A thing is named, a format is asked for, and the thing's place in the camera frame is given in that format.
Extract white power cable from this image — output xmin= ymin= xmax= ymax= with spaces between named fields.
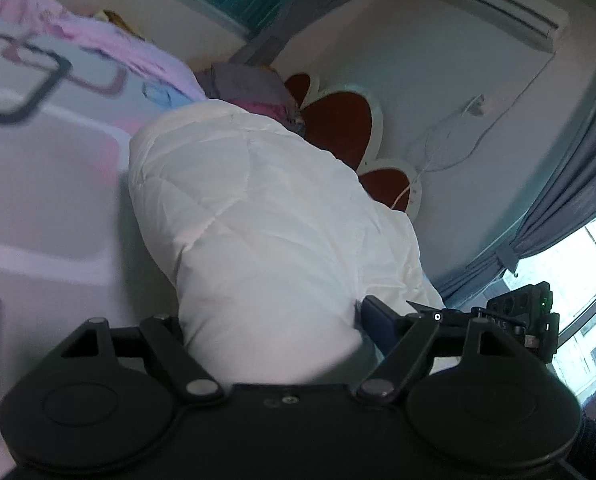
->
xmin=390 ymin=51 xmax=558 ymax=211

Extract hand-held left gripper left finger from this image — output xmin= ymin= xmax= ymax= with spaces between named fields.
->
xmin=58 ymin=314 xmax=226 ymax=405

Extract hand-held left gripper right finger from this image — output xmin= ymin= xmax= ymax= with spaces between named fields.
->
xmin=355 ymin=296 xmax=531 ymax=405

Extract pink folded cloths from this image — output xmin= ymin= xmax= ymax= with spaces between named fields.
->
xmin=233 ymin=97 xmax=307 ymax=137

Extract white wall socket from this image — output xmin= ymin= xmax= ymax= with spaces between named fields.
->
xmin=464 ymin=93 xmax=499 ymax=118

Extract heart-shaped brown headboard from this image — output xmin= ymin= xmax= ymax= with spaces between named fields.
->
xmin=283 ymin=72 xmax=423 ymax=221

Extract grey pillow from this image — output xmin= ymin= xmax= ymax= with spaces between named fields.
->
xmin=198 ymin=62 xmax=299 ymax=113

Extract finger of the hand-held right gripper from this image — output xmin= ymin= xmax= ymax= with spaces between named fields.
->
xmin=406 ymin=301 xmax=481 ymax=322

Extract pink floral blanket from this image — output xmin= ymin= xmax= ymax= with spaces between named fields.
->
xmin=0 ymin=0 xmax=209 ymax=111

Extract long grey curtain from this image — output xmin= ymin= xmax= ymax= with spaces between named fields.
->
xmin=437 ymin=72 xmax=596 ymax=307

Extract yellow brown pillow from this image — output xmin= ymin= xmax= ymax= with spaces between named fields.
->
xmin=100 ymin=9 xmax=146 ymax=40

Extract patterned bed sheet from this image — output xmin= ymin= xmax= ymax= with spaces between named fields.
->
xmin=0 ymin=15 xmax=209 ymax=461

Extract bright side window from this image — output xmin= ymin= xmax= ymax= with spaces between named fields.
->
xmin=520 ymin=210 xmax=596 ymax=413

